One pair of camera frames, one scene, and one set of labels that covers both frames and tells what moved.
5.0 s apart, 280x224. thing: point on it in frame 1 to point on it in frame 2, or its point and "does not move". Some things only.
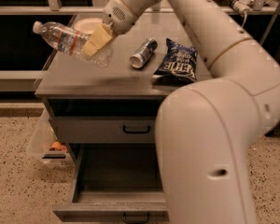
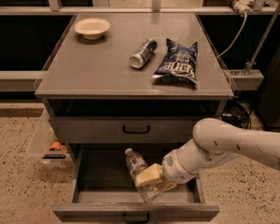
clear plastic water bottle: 73,42 to 150,192
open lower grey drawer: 116,184 does not move
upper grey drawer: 104,129 does not move
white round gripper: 119,19 to 173,168
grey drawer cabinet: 108,116 does not move
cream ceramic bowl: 88,24 does not move
